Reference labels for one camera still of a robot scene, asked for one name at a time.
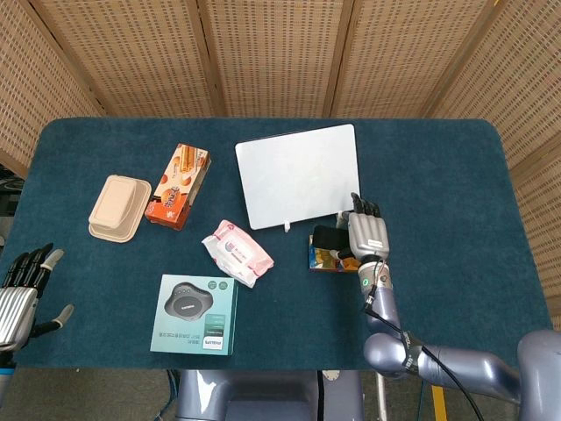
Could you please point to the orange biscuit box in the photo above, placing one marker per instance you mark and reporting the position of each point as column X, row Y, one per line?
column 175, row 193

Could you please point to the white tablet stand board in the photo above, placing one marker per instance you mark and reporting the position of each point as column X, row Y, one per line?
column 298, row 175

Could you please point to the grey robot torso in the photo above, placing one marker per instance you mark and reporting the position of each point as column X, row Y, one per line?
column 263, row 394

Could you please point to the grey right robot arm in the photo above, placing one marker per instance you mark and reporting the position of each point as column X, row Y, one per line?
column 381, row 316

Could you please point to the blue carpet table mat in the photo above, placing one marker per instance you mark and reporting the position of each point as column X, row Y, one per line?
column 460, row 285

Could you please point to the pink wet wipes pack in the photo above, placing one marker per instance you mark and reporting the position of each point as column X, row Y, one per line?
column 239, row 254

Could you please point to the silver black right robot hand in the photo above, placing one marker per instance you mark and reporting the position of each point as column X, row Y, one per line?
column 368, row 234

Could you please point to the beige lidded lunch container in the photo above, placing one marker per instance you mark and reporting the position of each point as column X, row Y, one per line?
column 116, row 206

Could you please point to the teal speaker product box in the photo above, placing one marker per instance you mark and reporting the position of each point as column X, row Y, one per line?
column 193, row 316

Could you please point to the orange colourful flat box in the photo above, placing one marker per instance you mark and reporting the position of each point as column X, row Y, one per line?
column 324, row 261

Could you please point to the metal table leg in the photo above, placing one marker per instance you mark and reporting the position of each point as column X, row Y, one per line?
column 382, row 399

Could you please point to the rattan folding screen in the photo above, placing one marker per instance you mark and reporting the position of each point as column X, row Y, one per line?
column 280, row 52

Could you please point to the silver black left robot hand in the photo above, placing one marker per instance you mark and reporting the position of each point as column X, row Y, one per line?
column 15, row 311

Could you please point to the black equipment behind table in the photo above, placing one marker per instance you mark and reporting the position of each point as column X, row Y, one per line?
column 6, row 193

